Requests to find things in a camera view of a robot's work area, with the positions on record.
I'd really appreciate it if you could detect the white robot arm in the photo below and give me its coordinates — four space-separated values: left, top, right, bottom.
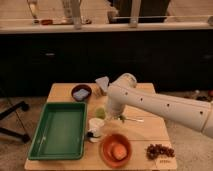
106 73 213 138

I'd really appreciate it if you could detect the green plastic tray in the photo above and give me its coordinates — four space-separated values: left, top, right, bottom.
28 102 87 160

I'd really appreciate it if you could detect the grey wedge block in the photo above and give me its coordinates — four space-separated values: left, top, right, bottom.
95 76 109 95

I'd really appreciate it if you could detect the dark maroon bowl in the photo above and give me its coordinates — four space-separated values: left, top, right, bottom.
71 84 92 102

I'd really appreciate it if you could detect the white cup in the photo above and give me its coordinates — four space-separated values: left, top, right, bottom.
89 118 105 137

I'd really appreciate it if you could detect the orange bowl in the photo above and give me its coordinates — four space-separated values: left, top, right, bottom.
99 133 132 168

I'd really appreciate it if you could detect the orange food piece in bowl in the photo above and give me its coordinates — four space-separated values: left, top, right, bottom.
112 144 127 160

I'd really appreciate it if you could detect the bunch of dark grapes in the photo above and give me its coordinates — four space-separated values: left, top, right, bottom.
146 144 175 160

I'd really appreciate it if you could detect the black office chair base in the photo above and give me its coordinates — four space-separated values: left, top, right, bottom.
0 100 32 144

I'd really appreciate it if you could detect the small red dish on counter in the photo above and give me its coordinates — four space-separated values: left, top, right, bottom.
41 19 53 25

